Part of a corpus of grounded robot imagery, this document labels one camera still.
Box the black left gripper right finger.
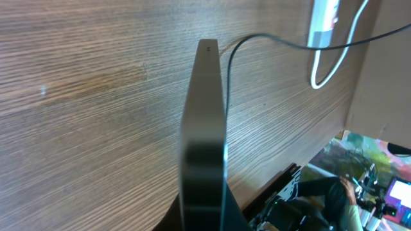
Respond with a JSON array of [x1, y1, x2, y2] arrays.
[[223, 185, 252, 231]]

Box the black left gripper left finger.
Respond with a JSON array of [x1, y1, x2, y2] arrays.
[[153, 194, 182, 231]]

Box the teal screen smartphone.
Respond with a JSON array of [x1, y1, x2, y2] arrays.
[[179, 39, 227, 230]]

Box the black usb charger cable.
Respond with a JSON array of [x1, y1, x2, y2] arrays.
[[224, 24, 411, 123]]

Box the seated person in background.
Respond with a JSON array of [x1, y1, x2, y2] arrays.
[[297, 177, 363, 231]]

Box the purple lit monitor screen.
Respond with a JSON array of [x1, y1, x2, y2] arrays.
[[384, 177, 411, 228]]

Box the white power strip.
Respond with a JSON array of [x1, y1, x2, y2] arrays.
[[307, 0, 340, 48]]

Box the white power strip cord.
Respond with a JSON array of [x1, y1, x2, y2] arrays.
[[310, 0, 370, 90]]

